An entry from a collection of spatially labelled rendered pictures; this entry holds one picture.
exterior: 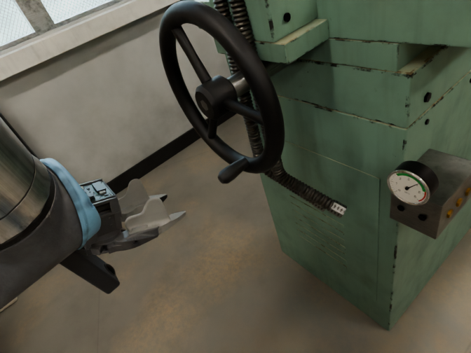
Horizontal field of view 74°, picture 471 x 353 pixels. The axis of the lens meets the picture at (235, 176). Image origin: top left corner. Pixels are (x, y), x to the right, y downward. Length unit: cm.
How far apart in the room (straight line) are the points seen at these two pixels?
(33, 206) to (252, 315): 96
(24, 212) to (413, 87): 48
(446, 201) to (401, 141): 11
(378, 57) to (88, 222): 43
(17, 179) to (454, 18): 45
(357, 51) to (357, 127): 14
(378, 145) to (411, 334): 67
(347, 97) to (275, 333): 79
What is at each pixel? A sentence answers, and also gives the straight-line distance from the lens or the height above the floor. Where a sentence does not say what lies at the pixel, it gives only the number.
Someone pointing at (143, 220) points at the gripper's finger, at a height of 73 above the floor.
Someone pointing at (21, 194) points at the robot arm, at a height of 91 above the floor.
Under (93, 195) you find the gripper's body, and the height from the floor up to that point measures 79.
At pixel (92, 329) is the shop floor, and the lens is 143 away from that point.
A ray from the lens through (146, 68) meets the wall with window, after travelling 184.
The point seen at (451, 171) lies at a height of 62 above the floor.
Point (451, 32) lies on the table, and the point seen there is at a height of 86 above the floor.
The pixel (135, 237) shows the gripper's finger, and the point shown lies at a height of 72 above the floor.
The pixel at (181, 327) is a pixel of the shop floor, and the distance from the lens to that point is 124.
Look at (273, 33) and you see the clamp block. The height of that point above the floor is 88.
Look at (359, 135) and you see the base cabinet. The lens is 60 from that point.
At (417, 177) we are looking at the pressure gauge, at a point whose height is 69.
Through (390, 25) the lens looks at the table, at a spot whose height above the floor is 86.
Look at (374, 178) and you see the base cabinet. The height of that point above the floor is 59.
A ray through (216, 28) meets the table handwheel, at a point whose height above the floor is 93.
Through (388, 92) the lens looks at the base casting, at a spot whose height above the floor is 77.
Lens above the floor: 102
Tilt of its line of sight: 38 degrees down
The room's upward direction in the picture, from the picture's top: 20 degrees counter-clockwise
